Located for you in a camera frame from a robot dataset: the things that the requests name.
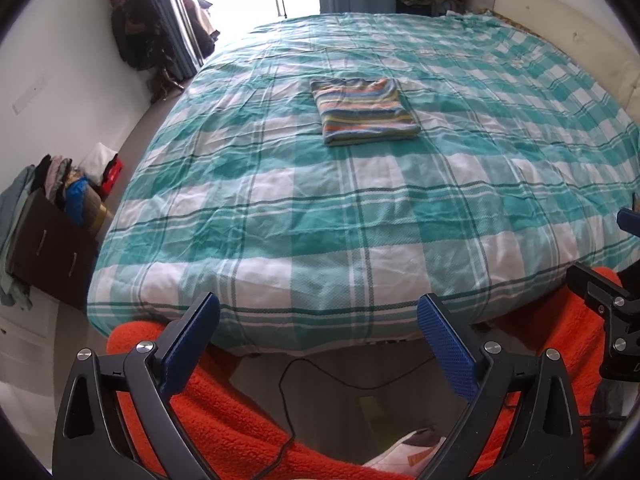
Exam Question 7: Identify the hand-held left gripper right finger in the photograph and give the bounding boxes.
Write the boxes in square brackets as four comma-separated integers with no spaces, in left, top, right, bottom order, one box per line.
[417,292,585,480]

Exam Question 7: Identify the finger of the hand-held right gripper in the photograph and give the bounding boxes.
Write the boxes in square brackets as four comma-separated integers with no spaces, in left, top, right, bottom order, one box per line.
[616,207,640,242]
[567,262,640,317]

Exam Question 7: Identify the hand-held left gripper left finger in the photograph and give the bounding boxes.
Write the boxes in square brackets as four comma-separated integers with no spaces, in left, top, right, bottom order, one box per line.
[52,291,221,480]

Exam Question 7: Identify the striped knit sweater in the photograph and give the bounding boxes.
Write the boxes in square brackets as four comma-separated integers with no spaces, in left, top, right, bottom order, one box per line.
[310,78,420,147]

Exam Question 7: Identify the clothes in brown box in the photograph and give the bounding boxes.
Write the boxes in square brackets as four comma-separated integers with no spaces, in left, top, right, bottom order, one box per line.
[31,155,104,228]

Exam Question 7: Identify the brown clothes behind door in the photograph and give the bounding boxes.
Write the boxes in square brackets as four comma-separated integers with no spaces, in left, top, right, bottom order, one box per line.
[181,0,221,57]

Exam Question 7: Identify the hanging dark clothes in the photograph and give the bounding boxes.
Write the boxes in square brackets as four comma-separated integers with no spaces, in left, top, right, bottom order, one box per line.
[106,0,173,72]

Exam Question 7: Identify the teal checked duvet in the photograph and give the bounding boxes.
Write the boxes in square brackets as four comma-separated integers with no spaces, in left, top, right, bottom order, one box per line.
[87,12,640,356]

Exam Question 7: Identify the white slipper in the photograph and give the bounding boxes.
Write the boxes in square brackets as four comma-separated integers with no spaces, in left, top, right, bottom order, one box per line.
[362,427,448,468]

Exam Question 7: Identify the white drawer unit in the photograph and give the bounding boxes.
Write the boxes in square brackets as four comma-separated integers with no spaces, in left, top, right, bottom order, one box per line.
[0,285,58,357]

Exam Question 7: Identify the red packet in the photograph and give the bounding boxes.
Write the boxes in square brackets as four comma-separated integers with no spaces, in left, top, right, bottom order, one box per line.
[100,157,125,201]

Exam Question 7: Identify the white bag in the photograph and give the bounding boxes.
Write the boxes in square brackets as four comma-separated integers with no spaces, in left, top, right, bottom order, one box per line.
[79,142,118,177]

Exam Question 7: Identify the cream padded headboard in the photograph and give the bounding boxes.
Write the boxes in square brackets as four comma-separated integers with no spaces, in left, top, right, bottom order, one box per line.
[492,0,640,111]

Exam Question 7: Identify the pale teal draped cloth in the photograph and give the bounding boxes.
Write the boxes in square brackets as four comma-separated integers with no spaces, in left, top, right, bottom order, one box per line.
[0,165,38,308]

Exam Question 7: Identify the dark nightstand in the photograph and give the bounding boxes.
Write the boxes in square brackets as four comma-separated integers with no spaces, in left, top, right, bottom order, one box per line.
[396,0,451,16]

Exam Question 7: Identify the black cable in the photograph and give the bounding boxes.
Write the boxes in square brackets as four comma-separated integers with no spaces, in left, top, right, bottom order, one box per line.
[250,357,436,480]

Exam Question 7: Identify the sliding door frame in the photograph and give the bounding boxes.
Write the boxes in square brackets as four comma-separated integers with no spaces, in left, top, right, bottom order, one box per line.
[159,0,206,82]

